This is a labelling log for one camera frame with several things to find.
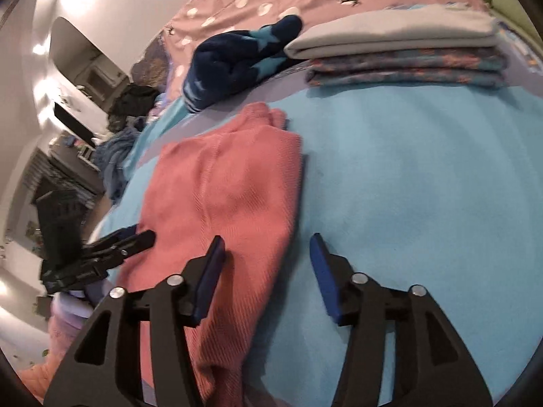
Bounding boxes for brown patterned cushion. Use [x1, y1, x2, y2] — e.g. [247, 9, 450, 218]
[131, 34, 170, 91]

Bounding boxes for folded grey garment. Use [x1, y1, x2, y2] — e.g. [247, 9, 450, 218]
[283, 3, 502, 60]

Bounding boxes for light blue blanket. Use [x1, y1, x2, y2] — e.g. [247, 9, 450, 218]
[87, 4, 543, 407]

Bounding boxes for large green pillow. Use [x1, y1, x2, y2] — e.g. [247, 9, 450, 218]
[450, 0, 543, 52]

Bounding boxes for blue cloth pile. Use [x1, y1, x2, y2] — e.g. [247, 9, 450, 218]
[92, 116, 147, 204]

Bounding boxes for navy star-print garment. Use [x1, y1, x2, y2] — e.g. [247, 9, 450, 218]
[183, 14, 304, 114]

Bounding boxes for dark slatted furniture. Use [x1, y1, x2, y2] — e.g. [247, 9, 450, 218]
[30, 148, 105, 213]

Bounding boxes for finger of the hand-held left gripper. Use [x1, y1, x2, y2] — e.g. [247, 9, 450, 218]
[91, 224, 139, 244]
[87, 230, 156, 264]

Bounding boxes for folded floral patterned garment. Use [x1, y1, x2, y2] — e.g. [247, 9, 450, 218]
[307, 46, 509, 73]
[306, 67, 507, 91]

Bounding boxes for coral knit garment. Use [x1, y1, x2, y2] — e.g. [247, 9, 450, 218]
[114, 102, 304, 407]

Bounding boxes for arched wall mirror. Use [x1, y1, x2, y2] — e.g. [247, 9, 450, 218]
[49, 17, 130, 106]

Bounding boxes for black monitor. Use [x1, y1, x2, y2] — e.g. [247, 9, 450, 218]
[53, 104, 97, 145]

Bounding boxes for dark clothes pile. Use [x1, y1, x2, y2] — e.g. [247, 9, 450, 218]
[106, 84, 161, 134]

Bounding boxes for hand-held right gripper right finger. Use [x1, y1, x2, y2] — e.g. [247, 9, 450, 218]
[309, 233, 495, 407]

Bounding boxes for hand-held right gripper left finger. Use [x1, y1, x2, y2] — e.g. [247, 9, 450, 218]
[42, 235, 226, 407]

